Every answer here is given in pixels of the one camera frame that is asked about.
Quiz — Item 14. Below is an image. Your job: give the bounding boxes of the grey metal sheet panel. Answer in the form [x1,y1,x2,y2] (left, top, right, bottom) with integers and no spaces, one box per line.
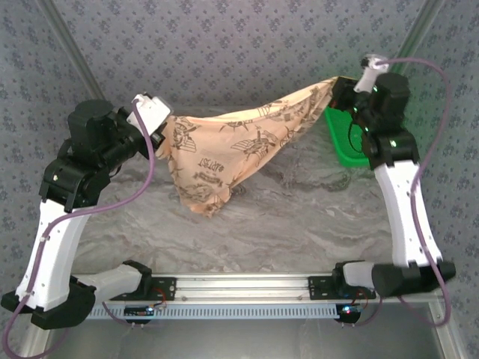
[44,317,446,359]

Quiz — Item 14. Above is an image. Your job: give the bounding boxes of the purple cable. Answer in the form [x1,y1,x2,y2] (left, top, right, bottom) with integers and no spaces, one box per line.
[353,56,456,330]
[1,100,165,358]

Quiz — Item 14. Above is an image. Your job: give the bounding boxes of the small circuit board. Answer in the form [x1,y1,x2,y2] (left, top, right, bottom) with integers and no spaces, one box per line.
[124,305,156,318]
[335,304,366,323]

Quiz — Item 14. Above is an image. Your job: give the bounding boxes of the aluminium corner post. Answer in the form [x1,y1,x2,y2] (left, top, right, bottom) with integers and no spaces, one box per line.
[394,0,450,63]
[44,0,108,102]

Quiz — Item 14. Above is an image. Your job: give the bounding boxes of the aluminium frame leg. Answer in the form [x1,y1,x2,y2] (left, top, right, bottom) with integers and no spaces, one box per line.
[430,301,463,359]

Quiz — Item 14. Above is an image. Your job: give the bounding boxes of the peach printed t-shirt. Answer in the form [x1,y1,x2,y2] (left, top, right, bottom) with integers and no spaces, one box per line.
[155,76,340,221]

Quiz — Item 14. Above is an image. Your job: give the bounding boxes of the green plastic basket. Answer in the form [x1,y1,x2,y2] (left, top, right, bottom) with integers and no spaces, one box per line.
[324,105,372,169]

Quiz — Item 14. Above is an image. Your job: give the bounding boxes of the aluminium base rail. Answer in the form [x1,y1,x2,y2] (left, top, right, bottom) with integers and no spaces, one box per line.
[85,272,448,304]

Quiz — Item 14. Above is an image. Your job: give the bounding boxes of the white slotted cable duct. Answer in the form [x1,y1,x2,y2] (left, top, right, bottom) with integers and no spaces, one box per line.
[89,303,340,320]

